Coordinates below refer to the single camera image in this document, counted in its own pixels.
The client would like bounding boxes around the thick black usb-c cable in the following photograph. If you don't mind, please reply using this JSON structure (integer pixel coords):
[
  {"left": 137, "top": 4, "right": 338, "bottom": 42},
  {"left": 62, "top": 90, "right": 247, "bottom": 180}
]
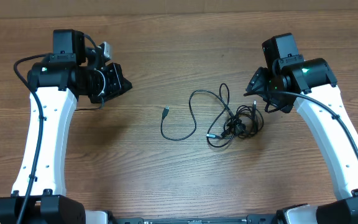
[{"left": 160, "top": 83, "right": 248, "bottom": 148}]

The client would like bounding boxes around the thin black usb cable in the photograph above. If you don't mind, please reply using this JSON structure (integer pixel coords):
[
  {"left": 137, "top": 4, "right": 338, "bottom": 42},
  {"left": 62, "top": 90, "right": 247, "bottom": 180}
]
[{"left": 221, "top": 100, "right": 265, "bottom": 139}]

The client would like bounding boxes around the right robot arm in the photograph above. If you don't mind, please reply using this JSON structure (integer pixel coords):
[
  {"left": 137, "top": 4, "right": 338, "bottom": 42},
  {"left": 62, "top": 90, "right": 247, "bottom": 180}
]
[{"left": 246, "top": 33, "right": 358, "bottom": 224}]

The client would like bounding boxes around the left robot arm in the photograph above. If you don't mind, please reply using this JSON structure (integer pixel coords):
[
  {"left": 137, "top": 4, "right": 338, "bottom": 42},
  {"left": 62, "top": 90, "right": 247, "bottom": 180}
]
[{"left": 0, "top": 29, "right": 132, "bottom": 223}]

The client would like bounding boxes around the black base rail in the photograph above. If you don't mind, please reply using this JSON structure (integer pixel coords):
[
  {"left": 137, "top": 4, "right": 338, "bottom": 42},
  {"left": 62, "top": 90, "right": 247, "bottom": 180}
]
[{"left": 108, "top": 214, "right": 286, "bottom": 224}]

